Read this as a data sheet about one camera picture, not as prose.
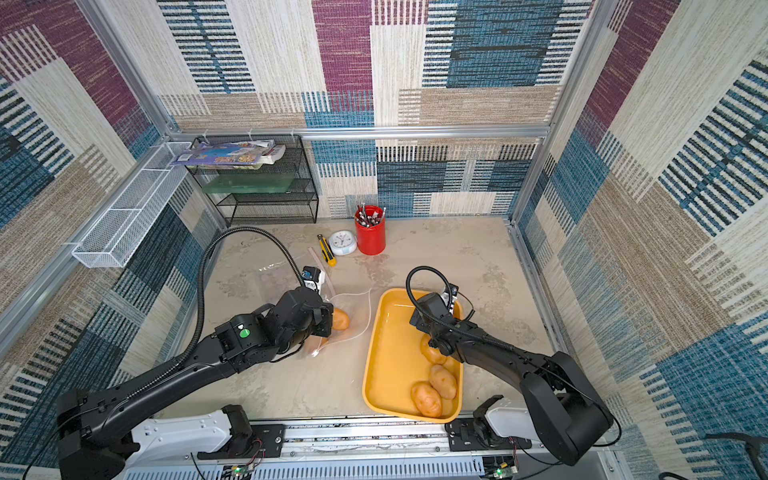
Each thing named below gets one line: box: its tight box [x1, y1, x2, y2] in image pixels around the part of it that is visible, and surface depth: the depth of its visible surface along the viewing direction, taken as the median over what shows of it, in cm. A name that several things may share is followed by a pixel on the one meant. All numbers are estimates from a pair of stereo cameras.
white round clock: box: [328, 230, 357, 256], surface depth 113 cm
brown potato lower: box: [410, 381, 443, 417], surface depth 76 cm
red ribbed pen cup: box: [355, 205, 387, 256], surface depth 107 cm
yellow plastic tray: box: [362, 288, 464, 423], surface depth 85 cm
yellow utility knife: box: [317, 234, 337, 267], surface depth 110 cm
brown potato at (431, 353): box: [420, 333, 447, 365], surface depth 83 cm
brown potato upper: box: [429, 365, 457, 399], surface depth 78 cm
